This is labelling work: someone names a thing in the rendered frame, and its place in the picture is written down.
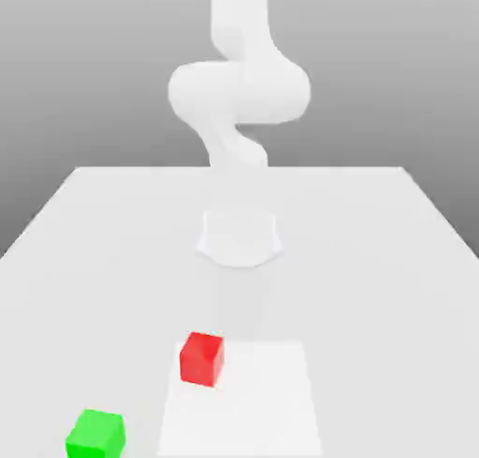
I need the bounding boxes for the small red cube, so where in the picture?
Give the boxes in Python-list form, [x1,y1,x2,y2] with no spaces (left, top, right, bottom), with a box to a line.
[179,331,225,389]

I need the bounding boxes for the small green cube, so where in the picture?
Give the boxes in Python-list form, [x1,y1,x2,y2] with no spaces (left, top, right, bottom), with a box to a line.
[65,408,126,458]

